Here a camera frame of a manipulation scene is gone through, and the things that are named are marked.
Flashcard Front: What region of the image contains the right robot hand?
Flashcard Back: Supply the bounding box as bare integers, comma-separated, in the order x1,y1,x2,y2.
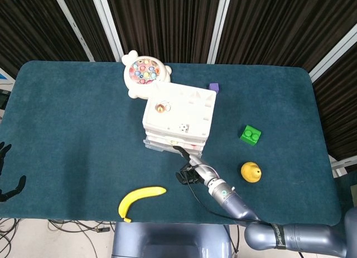
172,145,221,186

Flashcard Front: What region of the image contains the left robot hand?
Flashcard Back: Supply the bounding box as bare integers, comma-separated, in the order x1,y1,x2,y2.
0,142,27,203

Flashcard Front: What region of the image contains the clear plastic drawer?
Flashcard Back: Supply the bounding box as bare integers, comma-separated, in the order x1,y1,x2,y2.
144,131,209,143
143,138,205,154

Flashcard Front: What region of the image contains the green building block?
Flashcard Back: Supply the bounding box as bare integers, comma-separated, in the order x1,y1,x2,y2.
239,125,262,146

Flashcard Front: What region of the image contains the dark device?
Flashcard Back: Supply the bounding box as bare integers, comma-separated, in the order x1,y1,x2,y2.
0,89,11,109

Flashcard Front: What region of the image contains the teal table cloth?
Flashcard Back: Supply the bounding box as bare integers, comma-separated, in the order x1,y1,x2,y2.
0,60,342,227

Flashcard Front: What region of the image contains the small gold bell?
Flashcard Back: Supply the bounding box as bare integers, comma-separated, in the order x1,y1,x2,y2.
155,101,171,113

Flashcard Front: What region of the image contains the yellow toy banana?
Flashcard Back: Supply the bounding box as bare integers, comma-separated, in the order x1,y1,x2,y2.
118,186,167,223

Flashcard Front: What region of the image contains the blue-grey robot torso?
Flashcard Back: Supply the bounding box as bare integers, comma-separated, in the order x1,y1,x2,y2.
111,222,232,258

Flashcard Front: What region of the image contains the blue white board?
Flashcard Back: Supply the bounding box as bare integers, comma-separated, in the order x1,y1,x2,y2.
0,67,15,87

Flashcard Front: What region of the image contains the white fishing game toy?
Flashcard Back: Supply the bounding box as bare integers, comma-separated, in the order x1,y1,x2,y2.
121,50,172,99

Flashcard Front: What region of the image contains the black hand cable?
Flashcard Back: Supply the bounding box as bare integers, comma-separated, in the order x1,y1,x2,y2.
182,164,273,227

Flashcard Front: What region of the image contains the white drawer cabinet frame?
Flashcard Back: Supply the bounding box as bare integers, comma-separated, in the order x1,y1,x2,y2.
142,81,218,153

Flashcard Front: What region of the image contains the black floor cable tangle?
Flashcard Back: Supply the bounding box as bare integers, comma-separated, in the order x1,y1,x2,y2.
47,218,115,258
0,217,21,258

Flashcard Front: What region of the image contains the white frame bar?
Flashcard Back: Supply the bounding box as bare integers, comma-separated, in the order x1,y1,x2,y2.
329,154,357,178

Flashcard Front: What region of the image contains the white aluminium frame post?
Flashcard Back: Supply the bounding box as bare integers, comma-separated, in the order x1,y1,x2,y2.
308,26,357,83
206,0,234,65
51,0,95,62
89,0,124,63

